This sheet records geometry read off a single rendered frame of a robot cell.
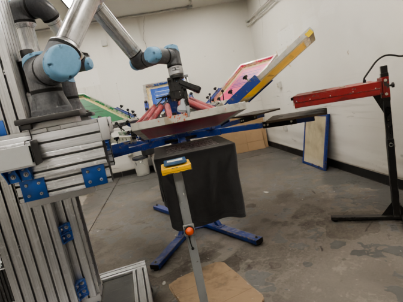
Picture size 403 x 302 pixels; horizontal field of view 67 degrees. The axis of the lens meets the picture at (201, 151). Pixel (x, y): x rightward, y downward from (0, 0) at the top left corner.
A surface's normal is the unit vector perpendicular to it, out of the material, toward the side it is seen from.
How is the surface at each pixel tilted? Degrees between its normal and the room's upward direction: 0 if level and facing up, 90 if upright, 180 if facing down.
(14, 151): 90
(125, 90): 90
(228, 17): 90
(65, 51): 96
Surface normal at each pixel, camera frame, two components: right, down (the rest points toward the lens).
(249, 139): 0.10, -0.07
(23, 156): 0.25, 0.11
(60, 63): 0.71, 0.09
